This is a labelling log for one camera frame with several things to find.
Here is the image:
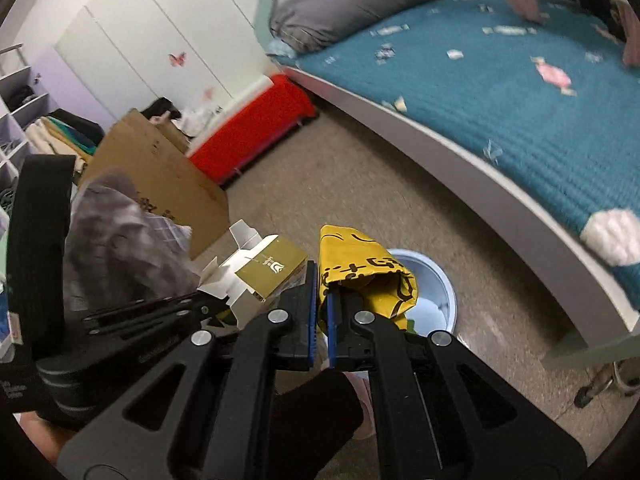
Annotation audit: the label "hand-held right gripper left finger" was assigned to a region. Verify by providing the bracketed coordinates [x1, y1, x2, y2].
[56, 260, 321, 480]

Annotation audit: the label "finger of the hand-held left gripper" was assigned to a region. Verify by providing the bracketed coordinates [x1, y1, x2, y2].
[81, 294, 222, 326]
[85, 309, 237, 338]

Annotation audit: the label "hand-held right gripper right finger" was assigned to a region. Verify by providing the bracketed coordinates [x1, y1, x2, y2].
[323, 287, 587, 480]

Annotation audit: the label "white and gold carton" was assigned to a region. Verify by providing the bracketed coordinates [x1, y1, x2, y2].
[196, 218, 309, 313]

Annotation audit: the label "yellow snack packet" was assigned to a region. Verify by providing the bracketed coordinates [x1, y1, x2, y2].
[319, 225, 419, 334]

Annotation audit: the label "light blue waste bin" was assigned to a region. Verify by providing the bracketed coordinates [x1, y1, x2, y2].
[387, 247, 457, 337]

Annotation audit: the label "person's left forearm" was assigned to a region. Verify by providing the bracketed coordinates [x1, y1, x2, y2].
[19, 411, 69, 467]

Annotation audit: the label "white slipper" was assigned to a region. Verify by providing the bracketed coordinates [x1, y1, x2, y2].
[347, 372, 375, 442]

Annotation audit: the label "grey checked tablecloth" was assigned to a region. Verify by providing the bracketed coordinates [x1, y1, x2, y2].
[64, 170, 202, 313]

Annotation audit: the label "person's black trouser leg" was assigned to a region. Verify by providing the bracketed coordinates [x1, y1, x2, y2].
[269, 374, 364, 480]

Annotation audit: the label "large cardboard box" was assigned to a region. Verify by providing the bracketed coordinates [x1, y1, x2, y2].
[80, 108, 230, 262]

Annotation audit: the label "white plastic bag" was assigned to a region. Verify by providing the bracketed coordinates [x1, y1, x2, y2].
[177, 107, 224, 136]

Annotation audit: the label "hanging jackets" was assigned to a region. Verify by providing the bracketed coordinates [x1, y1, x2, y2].
[24, 108, 107, 172]

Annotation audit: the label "black clothing pile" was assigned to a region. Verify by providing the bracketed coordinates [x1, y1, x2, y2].
[141, 97, 182, 122]

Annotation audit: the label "red covered bench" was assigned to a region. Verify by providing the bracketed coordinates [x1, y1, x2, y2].
[188, 74, 319, 187]

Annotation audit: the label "white stair shelf unit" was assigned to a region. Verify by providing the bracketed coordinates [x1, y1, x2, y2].
[0, 42, 52, 202]

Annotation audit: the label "teal bed with fish sheet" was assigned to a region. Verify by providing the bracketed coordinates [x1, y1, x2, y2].
[297, 0, 640, 267]

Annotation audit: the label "white wardrobe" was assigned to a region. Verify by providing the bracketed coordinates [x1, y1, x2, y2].
[54, 0, 281, 127]

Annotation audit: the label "light blue plaid pillow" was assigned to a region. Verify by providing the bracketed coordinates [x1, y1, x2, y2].
[265, 40, 299, 64]

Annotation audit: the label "grey pillow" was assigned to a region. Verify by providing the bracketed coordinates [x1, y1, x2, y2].
[270, 0, 444, 54]

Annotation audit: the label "mint bunk bed frame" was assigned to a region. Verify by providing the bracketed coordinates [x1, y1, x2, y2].
[250, 0, 640, 372]

